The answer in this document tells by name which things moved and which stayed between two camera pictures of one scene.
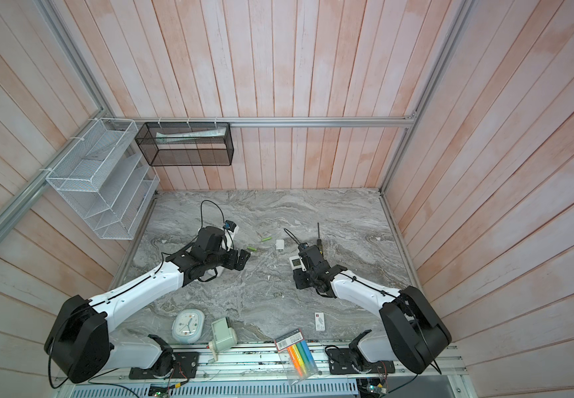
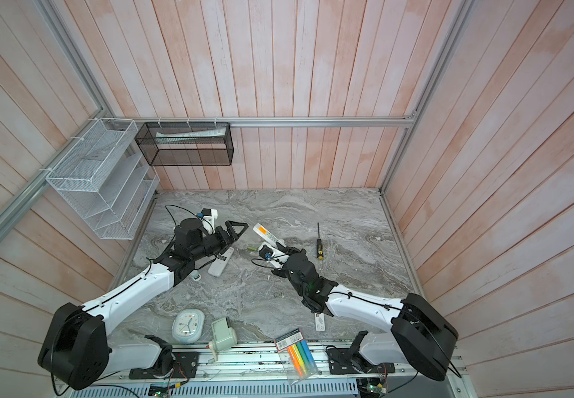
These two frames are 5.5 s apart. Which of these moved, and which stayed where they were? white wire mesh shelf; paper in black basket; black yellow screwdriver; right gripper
Moved: right gripper
Stayed: white wire mesh shelf; paper in black basket; black yellow screwdriver
